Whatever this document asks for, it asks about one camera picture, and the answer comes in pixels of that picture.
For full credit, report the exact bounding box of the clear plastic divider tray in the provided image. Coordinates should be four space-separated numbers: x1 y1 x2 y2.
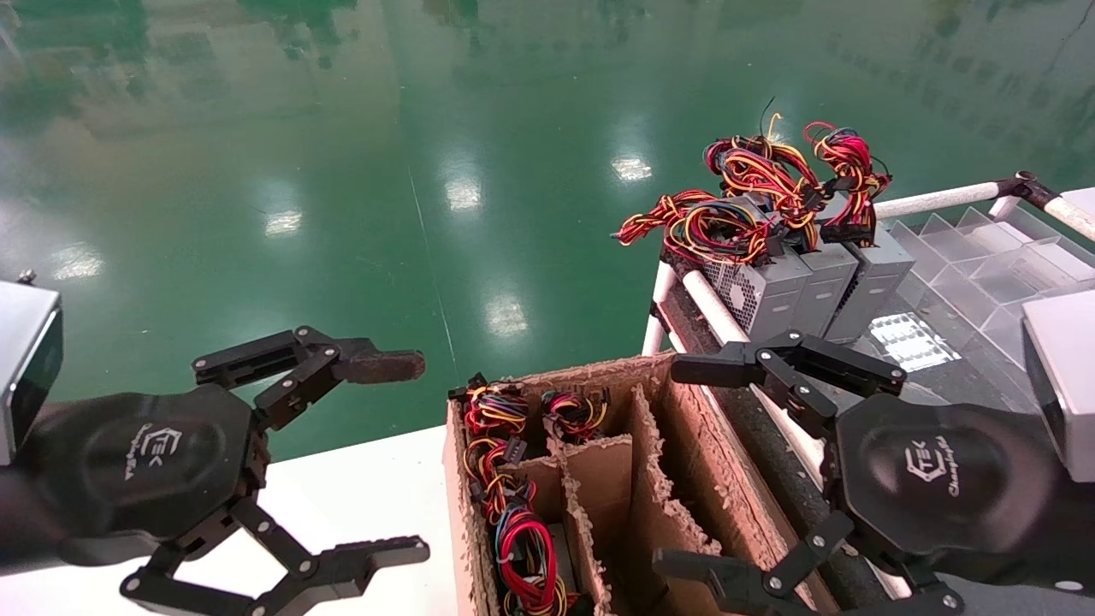
890 205 1095 369

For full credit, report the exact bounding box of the grey power supply unit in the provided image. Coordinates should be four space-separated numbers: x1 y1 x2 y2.
700 244 812 341
791 244 859 339
826 224 916 345

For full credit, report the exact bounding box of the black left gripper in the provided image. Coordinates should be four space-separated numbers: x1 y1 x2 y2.
34 325 431 616

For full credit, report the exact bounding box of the short white rack pipe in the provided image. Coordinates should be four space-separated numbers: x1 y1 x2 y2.
642 261 678 357

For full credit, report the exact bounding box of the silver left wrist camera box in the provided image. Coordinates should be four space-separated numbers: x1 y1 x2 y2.
0 269 65 467

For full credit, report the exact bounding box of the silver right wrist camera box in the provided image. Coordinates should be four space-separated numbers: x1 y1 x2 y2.
1022 291 1095 484

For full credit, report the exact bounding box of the red black wire bundle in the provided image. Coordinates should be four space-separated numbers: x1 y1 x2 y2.
494 503 576 616

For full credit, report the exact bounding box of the red yellow wire bundle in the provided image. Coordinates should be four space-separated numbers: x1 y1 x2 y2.
802 121 892 247
614 190 781 266
703 111 826 232

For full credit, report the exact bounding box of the short cardboard cross divider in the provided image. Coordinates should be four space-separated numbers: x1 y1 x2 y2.
515 435 634 548

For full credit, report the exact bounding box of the tall cardboard divider panel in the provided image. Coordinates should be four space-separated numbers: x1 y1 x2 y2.
629 385 745 616

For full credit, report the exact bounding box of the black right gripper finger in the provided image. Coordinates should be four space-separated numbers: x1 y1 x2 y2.
672 329 908 440

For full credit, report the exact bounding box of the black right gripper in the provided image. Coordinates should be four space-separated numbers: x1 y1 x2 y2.
653 394 1095 616

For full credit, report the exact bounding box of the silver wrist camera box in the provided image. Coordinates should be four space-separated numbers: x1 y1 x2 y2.
0 269 65 467
1022 291 1095 484

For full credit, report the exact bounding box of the torn brown cardboard box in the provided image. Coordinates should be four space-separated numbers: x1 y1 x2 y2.
443 351 843 616

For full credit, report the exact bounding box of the black pipe connector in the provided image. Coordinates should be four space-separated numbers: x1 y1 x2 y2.
991 171 1062 211

